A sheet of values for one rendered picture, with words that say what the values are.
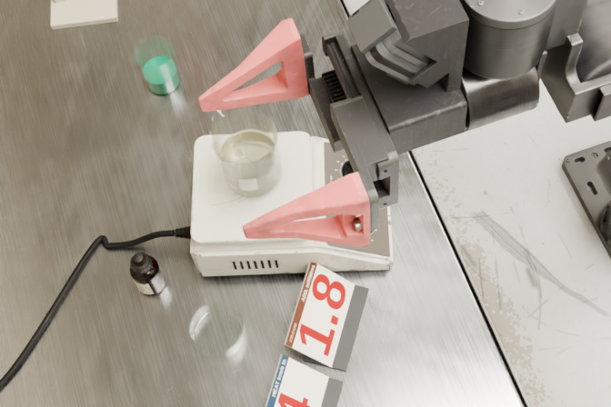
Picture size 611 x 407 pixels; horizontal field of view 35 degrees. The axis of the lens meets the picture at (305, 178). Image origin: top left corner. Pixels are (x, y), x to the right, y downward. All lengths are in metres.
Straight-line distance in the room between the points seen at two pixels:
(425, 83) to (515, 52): 0.05
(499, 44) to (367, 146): 0.10
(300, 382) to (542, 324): 0.25
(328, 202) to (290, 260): 0.40
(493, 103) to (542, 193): 0.45
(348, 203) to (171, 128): 0.57
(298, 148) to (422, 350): 0.24
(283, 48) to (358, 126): 0.08
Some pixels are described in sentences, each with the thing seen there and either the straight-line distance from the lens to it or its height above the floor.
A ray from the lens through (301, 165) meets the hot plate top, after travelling 0.96.
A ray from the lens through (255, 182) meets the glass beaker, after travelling 0.92.
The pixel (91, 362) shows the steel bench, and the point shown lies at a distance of 1.01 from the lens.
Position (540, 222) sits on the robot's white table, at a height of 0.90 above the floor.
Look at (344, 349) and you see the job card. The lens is 0.98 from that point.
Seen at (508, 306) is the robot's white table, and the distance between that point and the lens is 1.01.
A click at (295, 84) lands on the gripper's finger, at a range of 0.65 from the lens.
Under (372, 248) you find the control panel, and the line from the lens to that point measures 0.98.
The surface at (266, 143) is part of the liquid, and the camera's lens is 0.93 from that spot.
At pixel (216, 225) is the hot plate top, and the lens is 0.94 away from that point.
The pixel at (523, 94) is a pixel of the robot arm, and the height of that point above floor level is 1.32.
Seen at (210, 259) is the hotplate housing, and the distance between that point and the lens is 0.96.
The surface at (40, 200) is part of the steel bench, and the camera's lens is 1.10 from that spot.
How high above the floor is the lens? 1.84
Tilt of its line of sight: 62 degrees down
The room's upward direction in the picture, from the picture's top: 7 degrees counter-clockwise
